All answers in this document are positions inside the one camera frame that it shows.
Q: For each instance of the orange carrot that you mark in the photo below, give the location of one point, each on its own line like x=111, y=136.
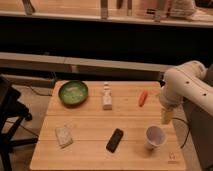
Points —
x=142, y=98

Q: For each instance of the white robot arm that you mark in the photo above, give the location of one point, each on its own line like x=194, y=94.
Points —
x=185, y=81

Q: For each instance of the beige sponge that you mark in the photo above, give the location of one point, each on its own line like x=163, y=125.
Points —
x=63, y=136

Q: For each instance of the black chair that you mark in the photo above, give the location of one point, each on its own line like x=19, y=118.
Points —
x=11, y=107

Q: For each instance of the white paper cup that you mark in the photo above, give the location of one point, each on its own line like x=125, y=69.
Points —
x=154, y=137

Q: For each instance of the white bottle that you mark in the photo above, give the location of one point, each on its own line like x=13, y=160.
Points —
x=107, y=99

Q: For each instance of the green bowl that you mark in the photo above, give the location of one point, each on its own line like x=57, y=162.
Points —
x=73, y=93

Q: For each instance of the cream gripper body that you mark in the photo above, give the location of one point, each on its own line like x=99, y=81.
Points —
x=166, y=115

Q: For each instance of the black eraser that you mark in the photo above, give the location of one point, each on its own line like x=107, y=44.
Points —
x=114, y=140

